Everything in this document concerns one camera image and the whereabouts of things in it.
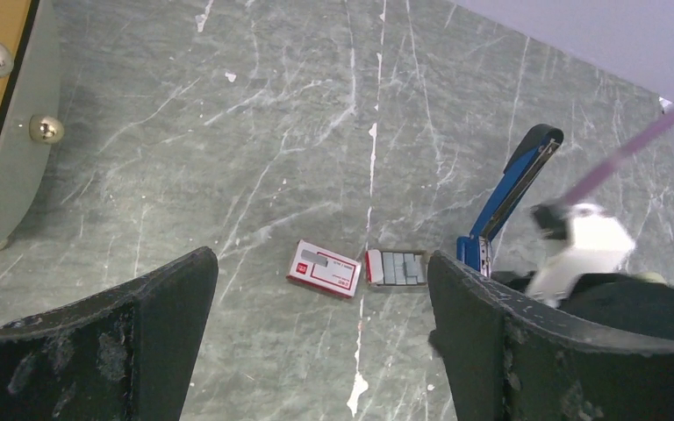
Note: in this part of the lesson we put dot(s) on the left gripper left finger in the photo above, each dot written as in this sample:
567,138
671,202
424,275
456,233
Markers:
126,353

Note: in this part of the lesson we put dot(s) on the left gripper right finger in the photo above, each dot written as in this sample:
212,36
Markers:
510,357

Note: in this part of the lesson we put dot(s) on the blue stapler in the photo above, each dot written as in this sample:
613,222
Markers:
532,153

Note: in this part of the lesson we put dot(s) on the cardboard staple tray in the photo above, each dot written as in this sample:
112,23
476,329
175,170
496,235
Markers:
374,267

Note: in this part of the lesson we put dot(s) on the red white staple box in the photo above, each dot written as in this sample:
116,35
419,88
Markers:
317,267

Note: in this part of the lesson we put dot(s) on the silver staple strips in tray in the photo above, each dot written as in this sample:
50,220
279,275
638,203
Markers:
403,269

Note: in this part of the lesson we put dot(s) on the cream cylindrical drum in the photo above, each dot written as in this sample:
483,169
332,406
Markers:
29,101

